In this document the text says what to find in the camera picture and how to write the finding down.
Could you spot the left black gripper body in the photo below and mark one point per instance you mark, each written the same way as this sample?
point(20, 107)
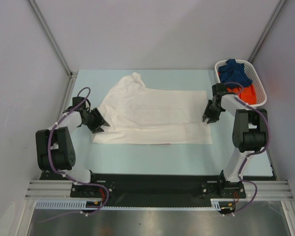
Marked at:
point(92, 116)

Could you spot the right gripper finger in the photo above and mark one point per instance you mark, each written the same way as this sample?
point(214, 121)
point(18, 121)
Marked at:
point(214, 119)
point(206, 116)

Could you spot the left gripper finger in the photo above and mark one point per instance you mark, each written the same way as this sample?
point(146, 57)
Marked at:
point(100, 118)
point(95, 127)

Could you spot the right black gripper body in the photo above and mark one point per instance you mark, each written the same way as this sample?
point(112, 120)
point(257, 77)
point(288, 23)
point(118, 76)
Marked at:
point(212, 111)

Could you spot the white t shirt red print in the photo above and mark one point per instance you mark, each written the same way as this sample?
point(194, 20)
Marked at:
point(139, 115)

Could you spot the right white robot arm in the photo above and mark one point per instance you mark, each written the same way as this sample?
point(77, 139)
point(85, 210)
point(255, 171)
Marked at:
point(250, 136)

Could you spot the orange t shirt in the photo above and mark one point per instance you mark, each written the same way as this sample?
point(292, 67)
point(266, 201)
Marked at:
point(247, 94)

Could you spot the blue t shirt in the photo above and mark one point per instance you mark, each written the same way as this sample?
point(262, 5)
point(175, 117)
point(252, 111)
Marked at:
point(233, 72)

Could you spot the white plastic basket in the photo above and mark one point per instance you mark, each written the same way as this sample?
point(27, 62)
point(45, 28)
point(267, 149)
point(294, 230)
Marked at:
point(252, 74)

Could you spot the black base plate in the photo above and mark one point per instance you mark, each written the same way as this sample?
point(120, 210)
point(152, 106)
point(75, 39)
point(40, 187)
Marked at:
point(171, 191)

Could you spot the right white cable duct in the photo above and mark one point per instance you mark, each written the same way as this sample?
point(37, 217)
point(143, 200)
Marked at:
point(223, 204)

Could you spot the white cable duct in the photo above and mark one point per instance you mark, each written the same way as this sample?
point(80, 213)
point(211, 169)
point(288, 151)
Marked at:
point(69, 204)
point(223, 204)

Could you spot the aluminium front rail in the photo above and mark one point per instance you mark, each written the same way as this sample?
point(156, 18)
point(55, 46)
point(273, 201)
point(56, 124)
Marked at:
point(63, 189)

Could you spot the left white cable duct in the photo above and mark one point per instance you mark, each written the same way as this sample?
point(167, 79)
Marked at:
point(69, 204)

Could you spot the left aluminium frame post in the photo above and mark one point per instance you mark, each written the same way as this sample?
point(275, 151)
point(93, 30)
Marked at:
point(37, 13)

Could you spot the aluminium frame post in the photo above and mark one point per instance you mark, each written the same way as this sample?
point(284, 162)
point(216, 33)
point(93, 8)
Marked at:
point(37, 13)
point(278, 10)

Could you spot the right aluminium frame post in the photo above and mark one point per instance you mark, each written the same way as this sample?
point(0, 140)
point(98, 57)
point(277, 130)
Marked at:
point(278, 10)

